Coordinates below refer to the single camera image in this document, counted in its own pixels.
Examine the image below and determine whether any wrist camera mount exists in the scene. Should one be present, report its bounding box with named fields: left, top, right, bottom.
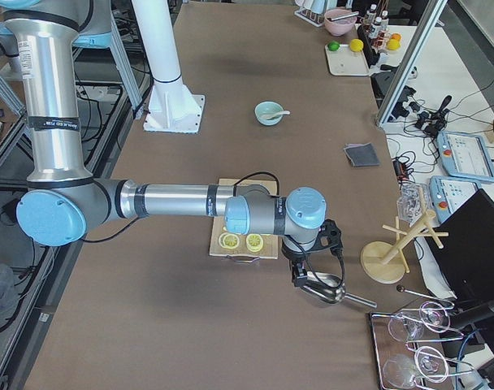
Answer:
left=314, top=219, right=343, bottom=256

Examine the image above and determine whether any white ceramic spoon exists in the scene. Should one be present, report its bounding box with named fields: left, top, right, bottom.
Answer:
left=260, top=110, right=291, bottom=120

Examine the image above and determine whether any black monitor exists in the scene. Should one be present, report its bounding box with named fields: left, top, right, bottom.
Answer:
left=428, top=189, right=494, bottom=301

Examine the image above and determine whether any lemon slice stack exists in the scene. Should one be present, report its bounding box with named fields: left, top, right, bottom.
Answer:
left=218, top=232, right=241, bottom=249

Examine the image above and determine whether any beige serving tray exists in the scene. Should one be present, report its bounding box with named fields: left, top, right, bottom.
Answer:
left=324, top=44, right=369, bottom=76

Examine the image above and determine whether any yellow lemon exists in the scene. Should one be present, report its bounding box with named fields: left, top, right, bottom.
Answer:
left=349, top=39, right=364, bottom=53

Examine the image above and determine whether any teach pendant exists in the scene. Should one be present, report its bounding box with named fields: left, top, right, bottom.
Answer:
left=429, top=175, right=482, bottom=223
left=436, top=131, right=494, bottom=183

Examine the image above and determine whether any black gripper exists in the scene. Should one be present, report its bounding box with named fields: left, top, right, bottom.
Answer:
left=281, top=239, right=309, bottom=288

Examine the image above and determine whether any wooden mug tree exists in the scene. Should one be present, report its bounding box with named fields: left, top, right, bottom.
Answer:
left=360, top=208, right=449, bottom=284

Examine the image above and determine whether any steel scoop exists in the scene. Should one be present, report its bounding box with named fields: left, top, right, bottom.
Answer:
left=301, top=271, right=377, bottom=309

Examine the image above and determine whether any light green bowl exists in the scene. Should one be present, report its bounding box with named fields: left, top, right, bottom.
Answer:
left=254, top=101, right=284, bottom=126

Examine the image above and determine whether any upper teach pendant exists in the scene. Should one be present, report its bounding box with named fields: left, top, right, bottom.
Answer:
left=436, top=131, right=494, bottom=183

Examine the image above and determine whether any bamboo cutting board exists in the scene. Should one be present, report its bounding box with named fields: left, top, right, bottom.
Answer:
left=208, top=177, right=280, bottom=261

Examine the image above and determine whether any folded grey cloth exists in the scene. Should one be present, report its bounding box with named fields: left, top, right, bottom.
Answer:
left=343, top=143, right=380, bottom=167

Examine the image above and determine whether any aluminium frame post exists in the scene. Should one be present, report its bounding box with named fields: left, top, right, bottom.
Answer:
left=375, top=0, right=448, bottom=128

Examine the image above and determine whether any lower teach pendant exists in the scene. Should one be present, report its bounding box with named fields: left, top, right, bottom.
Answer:
left=429, top=175, right=482, bottom=223

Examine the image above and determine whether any pink bowl with ice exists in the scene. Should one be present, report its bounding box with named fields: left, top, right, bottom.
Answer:
left=324, top=9, right=358, bottom=37

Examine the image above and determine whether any clear glass dish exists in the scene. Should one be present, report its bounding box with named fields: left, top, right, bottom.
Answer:
left=396, top=184, right=431, bottom=225

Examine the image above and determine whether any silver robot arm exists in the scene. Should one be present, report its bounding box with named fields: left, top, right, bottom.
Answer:
left=1, top=1, right=327, bottom=287

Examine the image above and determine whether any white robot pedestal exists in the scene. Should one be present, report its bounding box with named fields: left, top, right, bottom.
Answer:
left=132, top=0, right=205, bottom=134

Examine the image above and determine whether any green lime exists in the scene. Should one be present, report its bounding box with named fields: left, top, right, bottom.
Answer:
left=327, top=41, right=340, bottom=51

